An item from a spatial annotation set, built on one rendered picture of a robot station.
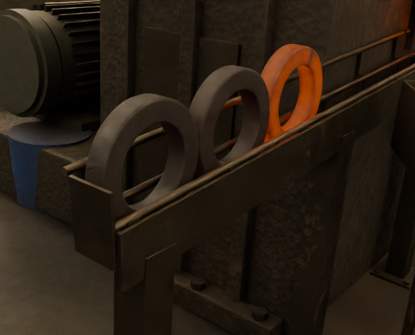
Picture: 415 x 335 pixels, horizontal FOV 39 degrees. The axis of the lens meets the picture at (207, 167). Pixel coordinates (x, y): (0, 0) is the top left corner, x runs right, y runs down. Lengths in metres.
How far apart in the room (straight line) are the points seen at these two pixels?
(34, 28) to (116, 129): 1.43
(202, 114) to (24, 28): 1.36
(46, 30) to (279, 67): 1.28
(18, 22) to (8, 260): 0.79
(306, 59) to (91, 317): 0.93
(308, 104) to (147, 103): 0.45
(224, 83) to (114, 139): 0.21
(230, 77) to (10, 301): 1.07
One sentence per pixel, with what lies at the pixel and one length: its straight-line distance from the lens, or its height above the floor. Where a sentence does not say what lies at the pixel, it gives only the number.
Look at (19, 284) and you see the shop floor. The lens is 1.80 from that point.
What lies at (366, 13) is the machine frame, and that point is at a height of 0.82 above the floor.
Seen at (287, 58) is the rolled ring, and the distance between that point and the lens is 0.99.
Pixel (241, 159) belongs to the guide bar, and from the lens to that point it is 0.89.
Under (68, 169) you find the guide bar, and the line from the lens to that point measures 0.75.
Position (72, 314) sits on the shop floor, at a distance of 1.66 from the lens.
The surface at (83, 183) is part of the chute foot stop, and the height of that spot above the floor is 0.67.
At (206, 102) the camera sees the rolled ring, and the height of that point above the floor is 0.74.
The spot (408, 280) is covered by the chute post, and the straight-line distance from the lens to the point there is 1.94.
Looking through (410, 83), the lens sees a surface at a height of 0.71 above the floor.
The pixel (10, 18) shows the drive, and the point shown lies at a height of 0.65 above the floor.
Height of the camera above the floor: 0.95
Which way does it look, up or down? 21 degrees down
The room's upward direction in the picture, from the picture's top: 4 degrees clockwise
